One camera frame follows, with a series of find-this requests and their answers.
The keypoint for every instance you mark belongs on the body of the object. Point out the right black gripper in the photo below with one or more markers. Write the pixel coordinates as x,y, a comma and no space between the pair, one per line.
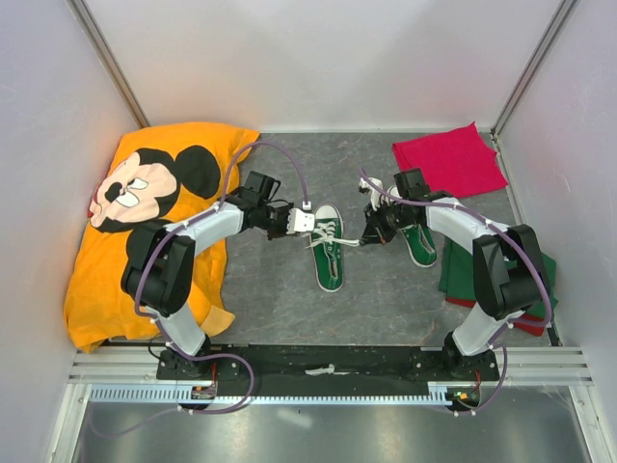
374,232

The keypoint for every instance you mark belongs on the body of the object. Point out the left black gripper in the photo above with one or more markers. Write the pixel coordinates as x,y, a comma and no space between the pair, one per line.
282,231

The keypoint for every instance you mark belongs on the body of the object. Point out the green sneaker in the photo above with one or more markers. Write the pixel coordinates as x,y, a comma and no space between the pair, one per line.
420,244
328,260

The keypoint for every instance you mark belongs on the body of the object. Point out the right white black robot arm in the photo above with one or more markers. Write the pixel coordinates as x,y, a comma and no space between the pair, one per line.
511,283

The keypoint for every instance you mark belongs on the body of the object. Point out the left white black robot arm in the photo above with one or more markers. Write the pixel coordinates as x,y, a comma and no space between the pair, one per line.
161,257

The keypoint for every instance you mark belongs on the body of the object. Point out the dark green cloth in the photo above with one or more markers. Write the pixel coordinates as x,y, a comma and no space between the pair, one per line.
456,281

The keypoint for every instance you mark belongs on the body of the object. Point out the pink red cloth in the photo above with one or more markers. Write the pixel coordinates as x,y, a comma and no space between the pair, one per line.
457,161

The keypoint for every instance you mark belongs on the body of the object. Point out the orange mickey mouse shirt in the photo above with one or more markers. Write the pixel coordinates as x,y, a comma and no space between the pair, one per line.
166,174

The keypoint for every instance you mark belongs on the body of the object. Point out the white tape scrap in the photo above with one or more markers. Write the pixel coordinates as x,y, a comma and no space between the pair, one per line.
329,369

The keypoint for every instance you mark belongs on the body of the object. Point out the red cloth under green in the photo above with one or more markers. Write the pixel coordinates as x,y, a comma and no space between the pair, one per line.
523,325

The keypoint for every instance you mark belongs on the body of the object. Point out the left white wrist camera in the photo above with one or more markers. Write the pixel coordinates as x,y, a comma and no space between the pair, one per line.
299,221

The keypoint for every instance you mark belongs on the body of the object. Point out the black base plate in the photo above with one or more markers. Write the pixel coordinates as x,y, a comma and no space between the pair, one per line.
347,370

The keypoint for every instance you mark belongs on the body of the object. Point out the grey slotted cable duct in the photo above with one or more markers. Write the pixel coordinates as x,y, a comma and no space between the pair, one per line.
431,395

